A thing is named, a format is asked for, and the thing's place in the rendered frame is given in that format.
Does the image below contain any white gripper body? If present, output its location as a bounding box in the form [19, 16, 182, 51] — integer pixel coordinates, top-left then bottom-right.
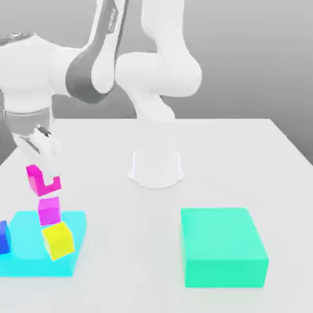
[15, 132, 62, 171]

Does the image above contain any small pink cube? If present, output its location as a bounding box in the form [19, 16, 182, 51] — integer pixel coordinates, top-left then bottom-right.
[26, 164, 62, 197]

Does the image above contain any small magenta cube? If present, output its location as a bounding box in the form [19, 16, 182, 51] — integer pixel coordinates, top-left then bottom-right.
[38, 196, 62, 227]

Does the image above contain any small yellow cube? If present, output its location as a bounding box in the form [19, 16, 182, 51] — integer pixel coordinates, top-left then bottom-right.
[41, 221, 75, 262]

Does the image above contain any small blue cube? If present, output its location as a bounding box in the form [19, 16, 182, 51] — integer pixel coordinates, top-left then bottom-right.
[0, 220, 12, 255]

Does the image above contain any large cyan box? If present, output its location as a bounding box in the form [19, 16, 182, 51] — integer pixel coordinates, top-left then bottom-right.
[0, 210, 87, 278]

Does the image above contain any large green box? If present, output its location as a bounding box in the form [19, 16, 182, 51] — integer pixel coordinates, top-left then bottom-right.
[180, 207, 270, 289]

